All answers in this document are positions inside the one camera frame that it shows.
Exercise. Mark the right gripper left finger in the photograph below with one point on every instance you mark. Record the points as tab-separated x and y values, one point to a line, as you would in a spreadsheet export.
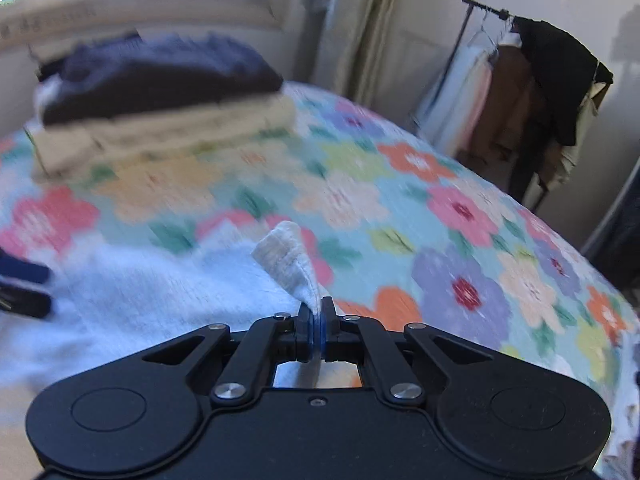
254	355

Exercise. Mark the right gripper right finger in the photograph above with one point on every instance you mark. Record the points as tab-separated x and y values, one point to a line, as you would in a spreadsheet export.
367	344

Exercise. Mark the grey cat face t-shirt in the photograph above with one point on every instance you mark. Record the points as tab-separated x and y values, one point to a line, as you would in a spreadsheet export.
111	301

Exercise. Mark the black clothes rack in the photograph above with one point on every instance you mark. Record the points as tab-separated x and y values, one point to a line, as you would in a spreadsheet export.
429	95

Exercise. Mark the floral bed sheet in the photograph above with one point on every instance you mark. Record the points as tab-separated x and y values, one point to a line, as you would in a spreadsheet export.
397	232

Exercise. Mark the cream folded garment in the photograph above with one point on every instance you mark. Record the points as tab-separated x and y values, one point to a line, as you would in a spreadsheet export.
64	152

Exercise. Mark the dark navy folded sweater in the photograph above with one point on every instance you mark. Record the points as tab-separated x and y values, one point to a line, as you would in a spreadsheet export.
131	75

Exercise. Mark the white pink hanging garments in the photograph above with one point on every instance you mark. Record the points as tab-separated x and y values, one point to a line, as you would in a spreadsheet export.
449	126

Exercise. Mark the brown hanging garment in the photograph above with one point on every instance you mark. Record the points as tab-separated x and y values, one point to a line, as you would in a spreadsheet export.
512	98

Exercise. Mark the beige curtain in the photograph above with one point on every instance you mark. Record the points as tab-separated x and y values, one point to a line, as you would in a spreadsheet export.
341	46

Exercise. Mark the black hanging garment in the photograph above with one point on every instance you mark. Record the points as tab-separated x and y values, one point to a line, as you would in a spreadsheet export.
567	80

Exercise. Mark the window with wooden frame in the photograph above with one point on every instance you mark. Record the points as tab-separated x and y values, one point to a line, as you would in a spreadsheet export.
26	21

